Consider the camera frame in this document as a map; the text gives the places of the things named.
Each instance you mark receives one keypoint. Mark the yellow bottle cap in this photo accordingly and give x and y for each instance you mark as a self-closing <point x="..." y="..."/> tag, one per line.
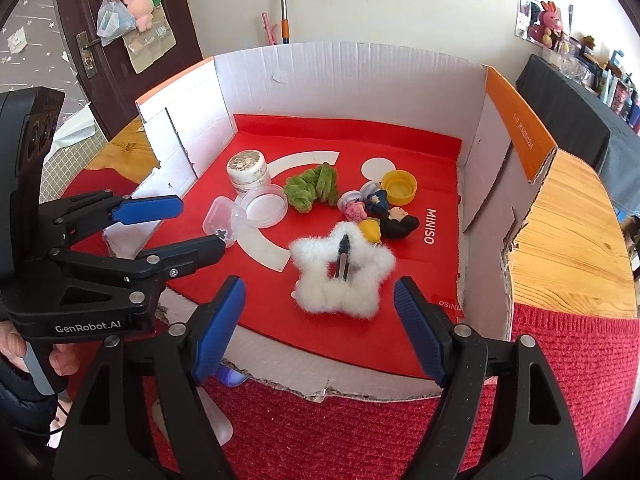
<point x="400" y="186"/>

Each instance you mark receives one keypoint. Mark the small clear plastic box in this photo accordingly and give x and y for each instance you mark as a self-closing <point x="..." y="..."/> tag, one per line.
<point x="225" y="219"/>

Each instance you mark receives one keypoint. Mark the black-haired doll figurine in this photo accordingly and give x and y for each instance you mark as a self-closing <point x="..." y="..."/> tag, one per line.
<point x="395" y="223"/>

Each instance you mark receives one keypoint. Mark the yellow toy head figurine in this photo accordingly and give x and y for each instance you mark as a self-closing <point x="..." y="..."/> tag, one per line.
<point x="371" y="231"/>

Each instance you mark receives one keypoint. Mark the clear round lid container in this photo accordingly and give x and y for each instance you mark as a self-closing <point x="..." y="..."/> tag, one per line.
<point x="264" y="206"/>

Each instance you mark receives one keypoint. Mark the small pink figurine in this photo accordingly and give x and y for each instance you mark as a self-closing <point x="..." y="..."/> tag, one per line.
<point x="352" y="206"/>

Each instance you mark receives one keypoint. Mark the dark brown door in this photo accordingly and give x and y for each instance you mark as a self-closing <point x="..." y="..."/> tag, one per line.
<point x="106" y="74"/>

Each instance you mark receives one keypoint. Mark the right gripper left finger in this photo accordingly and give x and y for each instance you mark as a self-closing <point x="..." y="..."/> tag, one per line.
<point x="108" y="435"/>

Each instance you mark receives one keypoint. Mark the green fuzzy scrunchie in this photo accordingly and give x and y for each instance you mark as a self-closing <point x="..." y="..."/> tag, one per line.
<point x="318" y="184"/>

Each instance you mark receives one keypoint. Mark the purple glitter bottle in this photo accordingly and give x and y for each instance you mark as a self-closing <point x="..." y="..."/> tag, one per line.
<point x="230" y="377"/>

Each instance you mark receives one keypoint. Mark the white round cream jar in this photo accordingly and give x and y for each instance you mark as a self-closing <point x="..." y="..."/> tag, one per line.
<point x="248" y="169"/>

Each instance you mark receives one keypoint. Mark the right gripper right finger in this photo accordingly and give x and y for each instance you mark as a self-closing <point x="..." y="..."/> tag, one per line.
<point x="531" y="434"/>

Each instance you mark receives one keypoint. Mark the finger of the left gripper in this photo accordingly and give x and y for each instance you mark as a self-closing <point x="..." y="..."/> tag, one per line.
<point x="185" y="258"/>
<point x="140" y="210"/>

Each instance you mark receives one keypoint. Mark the pink hanger stick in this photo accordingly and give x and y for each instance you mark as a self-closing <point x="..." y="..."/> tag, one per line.
<point x="269" y="29"/>

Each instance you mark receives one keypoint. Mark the orange white cardboard box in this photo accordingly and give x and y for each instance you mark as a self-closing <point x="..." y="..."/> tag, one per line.
<point x="477" y="150"/>

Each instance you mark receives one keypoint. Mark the dark cloth covered side table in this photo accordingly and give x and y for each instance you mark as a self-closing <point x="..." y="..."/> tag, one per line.
<point x="583" y="126"/>

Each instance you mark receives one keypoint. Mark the grey square compact case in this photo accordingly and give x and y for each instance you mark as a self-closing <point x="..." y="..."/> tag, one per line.
<point x="220" y="423"/>

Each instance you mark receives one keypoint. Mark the red paper box liner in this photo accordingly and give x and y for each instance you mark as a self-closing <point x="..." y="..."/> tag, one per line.
<point x="361" y="152"/>

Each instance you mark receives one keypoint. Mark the person's left hand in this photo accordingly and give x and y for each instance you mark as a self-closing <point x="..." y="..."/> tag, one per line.
<point x="64" y="357"/>

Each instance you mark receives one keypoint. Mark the white fluffy star hair clip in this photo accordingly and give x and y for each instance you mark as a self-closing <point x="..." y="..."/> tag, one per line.
<point x="340" y="272"/>

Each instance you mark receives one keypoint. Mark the pink rabbit plush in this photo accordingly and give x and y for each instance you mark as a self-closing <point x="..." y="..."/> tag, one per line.
<point x="548" y="28"/>

